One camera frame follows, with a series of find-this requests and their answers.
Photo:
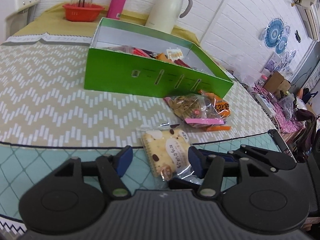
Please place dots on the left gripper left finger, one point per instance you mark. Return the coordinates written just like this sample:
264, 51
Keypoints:
111, 168

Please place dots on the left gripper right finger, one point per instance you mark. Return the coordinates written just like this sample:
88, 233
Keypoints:
207, 172

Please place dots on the biscuit packet with dots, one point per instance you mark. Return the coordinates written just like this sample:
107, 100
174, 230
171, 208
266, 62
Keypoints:
166, 150

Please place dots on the pink nut bag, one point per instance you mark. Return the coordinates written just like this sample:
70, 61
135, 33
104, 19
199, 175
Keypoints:
195, 110

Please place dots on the orange peanut snack bag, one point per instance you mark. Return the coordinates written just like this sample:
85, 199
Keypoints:
222, 108

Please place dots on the sausage snack packet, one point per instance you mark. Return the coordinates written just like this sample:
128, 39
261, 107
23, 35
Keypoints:
176, 56

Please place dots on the red candy packet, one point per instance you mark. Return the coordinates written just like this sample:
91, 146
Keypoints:
140, 52

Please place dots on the brown date snack packet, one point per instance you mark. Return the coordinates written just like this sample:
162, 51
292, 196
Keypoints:
122, 49

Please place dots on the orange snack packet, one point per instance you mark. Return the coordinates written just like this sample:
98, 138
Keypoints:
162, 57

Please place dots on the patterned table cloth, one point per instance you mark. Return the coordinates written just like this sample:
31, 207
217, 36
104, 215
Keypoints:
48, 117

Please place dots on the white power strip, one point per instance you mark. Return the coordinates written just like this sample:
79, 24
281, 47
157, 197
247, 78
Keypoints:
266, 106

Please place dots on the green cardboard box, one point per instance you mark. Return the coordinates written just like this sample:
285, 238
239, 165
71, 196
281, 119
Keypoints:
113, 71

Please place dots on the yellow cloth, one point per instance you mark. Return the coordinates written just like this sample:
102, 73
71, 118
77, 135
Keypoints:
53, 22

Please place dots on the red plastic basket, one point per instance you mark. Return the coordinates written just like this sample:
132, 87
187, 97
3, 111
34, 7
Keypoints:
88, 13

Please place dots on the cream thermos jug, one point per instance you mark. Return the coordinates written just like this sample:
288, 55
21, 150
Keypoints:
165, 13

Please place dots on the pink thermos bottle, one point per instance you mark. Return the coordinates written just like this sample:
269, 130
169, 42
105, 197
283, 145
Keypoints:
115, 9

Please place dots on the air conditioner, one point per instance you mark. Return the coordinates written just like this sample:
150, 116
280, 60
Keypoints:
309, 11

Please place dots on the white water dispenser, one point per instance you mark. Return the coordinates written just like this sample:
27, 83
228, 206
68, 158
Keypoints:
13, 11

